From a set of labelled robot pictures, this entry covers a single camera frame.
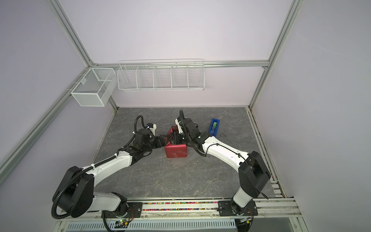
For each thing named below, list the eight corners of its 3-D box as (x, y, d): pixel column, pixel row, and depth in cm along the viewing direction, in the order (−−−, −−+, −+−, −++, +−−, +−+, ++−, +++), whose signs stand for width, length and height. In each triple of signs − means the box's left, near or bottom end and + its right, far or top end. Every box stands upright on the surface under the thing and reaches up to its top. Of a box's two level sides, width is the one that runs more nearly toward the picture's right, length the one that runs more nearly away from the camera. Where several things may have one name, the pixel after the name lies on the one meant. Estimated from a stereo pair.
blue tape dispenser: (208, 135, 106) (208, 129, 100) (210, 123, 113) (211, 117, 107) (216, 137, 105) (218, 131, 99) (219, 125, 112) (220, 119, 106)
